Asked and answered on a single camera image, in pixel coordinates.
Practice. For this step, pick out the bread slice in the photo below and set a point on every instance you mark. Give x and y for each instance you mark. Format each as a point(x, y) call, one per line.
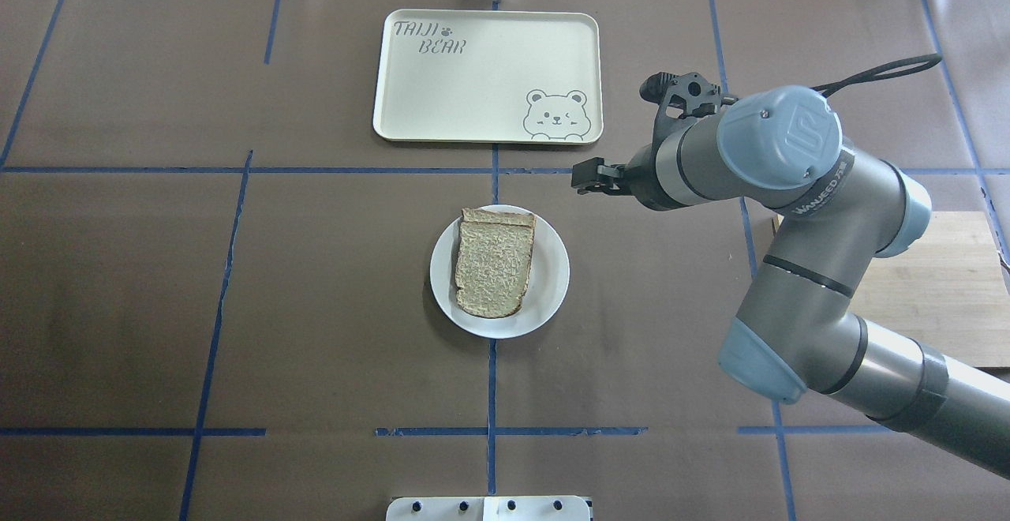
point(483, 215)
point(492, 268)

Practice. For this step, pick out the cream bear serving tray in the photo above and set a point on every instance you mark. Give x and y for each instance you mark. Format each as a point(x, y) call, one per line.
point(489, 76)

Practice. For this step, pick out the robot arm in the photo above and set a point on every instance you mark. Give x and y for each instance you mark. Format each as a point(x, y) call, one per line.
point(841, 208)

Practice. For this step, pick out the white mounting base plate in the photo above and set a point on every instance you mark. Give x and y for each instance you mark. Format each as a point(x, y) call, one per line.
point(549, 507)

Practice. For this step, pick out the wooden cutting board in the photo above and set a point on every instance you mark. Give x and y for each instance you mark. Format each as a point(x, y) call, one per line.
point(947, 290)

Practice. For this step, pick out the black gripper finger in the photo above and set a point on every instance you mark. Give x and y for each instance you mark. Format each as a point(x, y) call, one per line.
point(607, 187)
point(597, 167)

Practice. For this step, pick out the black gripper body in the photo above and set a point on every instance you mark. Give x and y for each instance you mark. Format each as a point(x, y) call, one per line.
point(641, 170)

